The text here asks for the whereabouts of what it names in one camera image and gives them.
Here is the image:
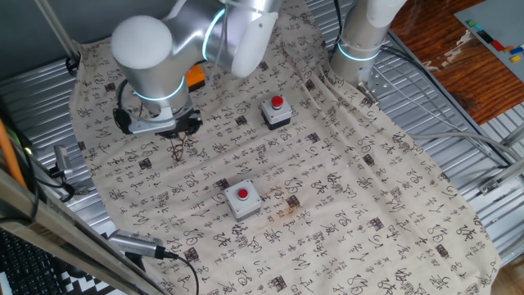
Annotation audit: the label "grey board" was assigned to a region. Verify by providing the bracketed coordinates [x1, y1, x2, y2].
[453, 0, 524, 83]

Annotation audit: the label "orange tube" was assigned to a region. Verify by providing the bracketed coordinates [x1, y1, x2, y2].
[0, 118, 29, 190]

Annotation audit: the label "small silver camera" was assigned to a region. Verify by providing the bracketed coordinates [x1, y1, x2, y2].
[53, 144, 75, 178]

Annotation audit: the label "long silver camera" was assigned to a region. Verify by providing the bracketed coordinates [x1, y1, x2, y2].
[106, 229, 180, 261]

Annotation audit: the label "metal base plate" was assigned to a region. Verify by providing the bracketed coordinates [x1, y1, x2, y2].
[356, 65, 395, 108]

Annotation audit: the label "black white marker sheet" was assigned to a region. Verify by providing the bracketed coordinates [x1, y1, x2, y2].
[0, 268, 128, 295]

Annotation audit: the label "beige calligraphy print cloth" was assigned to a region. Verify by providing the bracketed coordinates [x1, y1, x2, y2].
[68, 0, 503, 295]

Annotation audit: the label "black keyboard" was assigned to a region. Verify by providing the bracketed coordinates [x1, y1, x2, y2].
[0, 228, 69, 295]

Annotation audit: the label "grey box large red button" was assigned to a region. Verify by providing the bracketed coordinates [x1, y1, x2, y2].
[260, 94, 293, 131]

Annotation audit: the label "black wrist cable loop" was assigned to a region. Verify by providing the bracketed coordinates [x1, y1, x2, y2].
[114, 61, 226, 124]

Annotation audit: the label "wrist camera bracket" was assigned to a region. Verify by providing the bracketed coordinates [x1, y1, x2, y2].
[113, 107, 181, 135]

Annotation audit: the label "dark red framed glasses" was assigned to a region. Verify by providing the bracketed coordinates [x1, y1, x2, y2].
[169, 137, 188, 162]

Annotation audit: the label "camera mount clamp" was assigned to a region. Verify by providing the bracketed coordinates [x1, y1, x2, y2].
[48, 166, 90, 202]

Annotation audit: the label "aluminium frame beam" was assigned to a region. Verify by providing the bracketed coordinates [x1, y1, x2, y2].
[0, 167, 169, 295]

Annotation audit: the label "black base cable bundle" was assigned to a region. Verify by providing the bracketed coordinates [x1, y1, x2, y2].
[332, 0, 344, 42]

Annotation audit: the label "grey cable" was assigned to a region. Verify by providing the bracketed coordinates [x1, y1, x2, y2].
[404, 129, 524, 161]

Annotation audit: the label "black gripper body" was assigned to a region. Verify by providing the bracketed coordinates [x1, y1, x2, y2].
[174, 110, 192, 133]

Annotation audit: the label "aluminium profile bracket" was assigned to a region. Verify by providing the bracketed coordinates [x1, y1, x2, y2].
[477, 122, 524, 197]

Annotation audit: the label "orange box red button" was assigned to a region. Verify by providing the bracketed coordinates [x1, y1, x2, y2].
[184, 64, 206, 92]

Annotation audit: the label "black camera cable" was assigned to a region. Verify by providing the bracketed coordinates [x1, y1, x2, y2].
[163, 250, 201, 295]

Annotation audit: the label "thin metal pole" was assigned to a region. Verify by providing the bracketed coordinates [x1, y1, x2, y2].
[34, 0, 82, 77]

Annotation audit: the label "grey box small red button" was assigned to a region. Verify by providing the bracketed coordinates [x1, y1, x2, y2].
[224, 179, 263, 223]

